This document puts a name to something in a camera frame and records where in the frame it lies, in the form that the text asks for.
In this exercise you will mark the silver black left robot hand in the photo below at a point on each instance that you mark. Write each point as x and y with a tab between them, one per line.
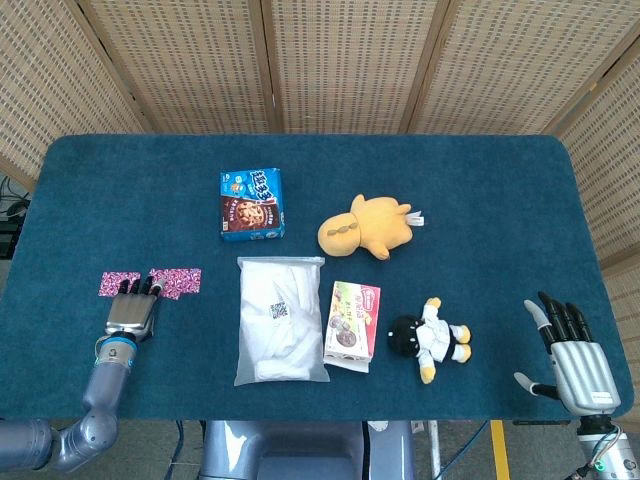
131	315

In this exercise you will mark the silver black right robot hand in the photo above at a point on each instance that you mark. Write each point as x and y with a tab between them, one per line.
585	370

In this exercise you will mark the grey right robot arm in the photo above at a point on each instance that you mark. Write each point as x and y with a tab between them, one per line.
620	455

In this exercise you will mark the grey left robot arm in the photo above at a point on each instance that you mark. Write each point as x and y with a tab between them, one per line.
105	380

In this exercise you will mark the black bar under table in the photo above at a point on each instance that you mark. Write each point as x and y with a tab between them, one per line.
540	422

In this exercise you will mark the yellow floor tape strip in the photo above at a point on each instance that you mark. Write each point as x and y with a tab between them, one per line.
500	450

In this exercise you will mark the black equipment box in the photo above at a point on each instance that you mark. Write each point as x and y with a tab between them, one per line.
7	240

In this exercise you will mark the frosted bag with white garment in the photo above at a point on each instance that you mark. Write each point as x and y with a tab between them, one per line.
280	330

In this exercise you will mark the blue chocolate cookie box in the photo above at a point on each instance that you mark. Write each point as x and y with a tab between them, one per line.
250	210

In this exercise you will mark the black penguin plush toy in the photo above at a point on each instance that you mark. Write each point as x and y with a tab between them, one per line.
407	337

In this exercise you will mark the grey blue robot torso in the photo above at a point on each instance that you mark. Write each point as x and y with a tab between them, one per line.
300	450

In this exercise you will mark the red white biscuit box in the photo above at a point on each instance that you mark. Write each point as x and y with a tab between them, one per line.
350	320

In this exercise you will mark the blue felt table cover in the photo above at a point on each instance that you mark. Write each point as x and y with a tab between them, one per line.
450	175

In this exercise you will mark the yellow plush dinosaur toy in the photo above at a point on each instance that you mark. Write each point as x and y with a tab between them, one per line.
365	225

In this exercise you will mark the woven rattan folding screen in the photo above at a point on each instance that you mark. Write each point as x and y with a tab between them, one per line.
350	60

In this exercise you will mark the white metal frame leg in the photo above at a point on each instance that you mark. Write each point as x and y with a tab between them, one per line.
434	450

